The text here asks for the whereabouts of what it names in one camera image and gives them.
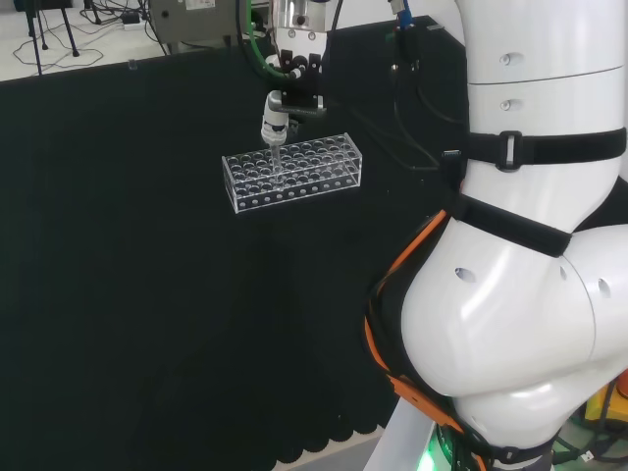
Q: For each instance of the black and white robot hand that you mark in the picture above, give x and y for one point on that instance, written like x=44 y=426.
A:
x=300 y=73

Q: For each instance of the clear glass test tube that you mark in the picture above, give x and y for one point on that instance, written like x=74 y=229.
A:
x=277 y=167

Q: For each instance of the clear plastic test tube rack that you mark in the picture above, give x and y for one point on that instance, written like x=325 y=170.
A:
x=294 y=172

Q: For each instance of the grey metal equipment box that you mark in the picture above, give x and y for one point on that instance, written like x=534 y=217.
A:
x=191 y=19

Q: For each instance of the black power adapter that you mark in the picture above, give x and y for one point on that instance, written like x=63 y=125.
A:
x=131 y=18

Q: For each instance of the black bench cloth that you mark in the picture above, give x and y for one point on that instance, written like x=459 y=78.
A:
x=172 y=294

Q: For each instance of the black tripod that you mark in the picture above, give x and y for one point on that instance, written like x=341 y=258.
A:
x=36 y=29

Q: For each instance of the yellow stop button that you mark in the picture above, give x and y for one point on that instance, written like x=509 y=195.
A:
x=606 y=400

